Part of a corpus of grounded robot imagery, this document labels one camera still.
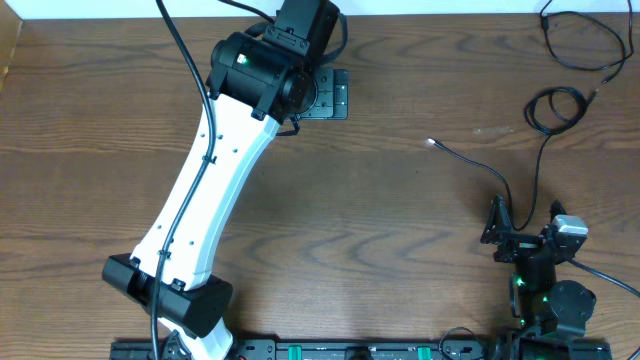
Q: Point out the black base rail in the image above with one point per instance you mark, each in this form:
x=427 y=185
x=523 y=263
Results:
x=256 y=349

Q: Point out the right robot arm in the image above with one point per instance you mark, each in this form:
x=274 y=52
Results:
x=552 y=313

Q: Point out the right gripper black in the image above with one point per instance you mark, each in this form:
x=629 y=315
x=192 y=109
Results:
x=519 y=244

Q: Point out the wooden side panel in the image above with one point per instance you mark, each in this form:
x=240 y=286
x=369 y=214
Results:
x=10 y=28

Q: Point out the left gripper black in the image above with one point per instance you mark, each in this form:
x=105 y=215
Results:
x=333 y=93

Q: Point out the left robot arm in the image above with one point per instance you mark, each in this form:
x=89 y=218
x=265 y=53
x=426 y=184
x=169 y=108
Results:
x=277 y=71

